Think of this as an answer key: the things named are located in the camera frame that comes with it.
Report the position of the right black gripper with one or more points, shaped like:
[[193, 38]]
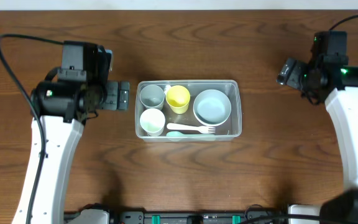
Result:
[[296, 81]]

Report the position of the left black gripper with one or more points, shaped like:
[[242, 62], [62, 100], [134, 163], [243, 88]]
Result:
[[115, 103]]

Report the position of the grey plastic cup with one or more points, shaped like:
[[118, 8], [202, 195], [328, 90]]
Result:
[[152, 96]]

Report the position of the white plastic cup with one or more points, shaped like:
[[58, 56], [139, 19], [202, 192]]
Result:
[[152, 121]]

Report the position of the clear plastic container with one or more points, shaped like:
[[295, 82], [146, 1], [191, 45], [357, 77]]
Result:
[[231, 129]]

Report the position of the yellow plastic cup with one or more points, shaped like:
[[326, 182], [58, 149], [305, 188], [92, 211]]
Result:
[[178, 99]]

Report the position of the light green plastic spoon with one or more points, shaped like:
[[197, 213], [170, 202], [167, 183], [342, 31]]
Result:
[[181, 135]]

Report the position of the grey bowl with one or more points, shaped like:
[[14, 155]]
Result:
[[212, 101]]

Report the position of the white bowl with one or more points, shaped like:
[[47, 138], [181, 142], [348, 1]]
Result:
[[212, 119]]

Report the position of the pink plastic fork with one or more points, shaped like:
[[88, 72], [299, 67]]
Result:
[[199, 129]]

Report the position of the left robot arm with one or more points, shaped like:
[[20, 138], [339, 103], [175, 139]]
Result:
[[64, 108]]

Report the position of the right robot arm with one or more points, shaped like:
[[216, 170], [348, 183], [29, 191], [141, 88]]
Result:
[[334, 84]]

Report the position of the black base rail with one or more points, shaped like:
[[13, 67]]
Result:
[[209, 217]]

